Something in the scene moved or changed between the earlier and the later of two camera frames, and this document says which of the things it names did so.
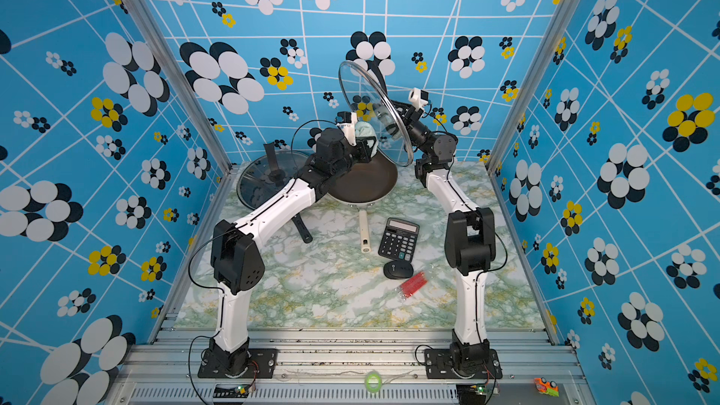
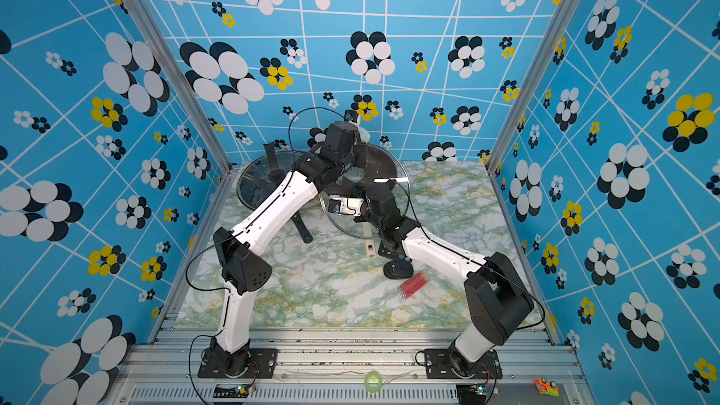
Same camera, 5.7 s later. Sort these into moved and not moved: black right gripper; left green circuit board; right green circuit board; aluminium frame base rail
Moved: black right gripper
Not moved: right green circuit board; left green circuit board; aluminium frame base rail
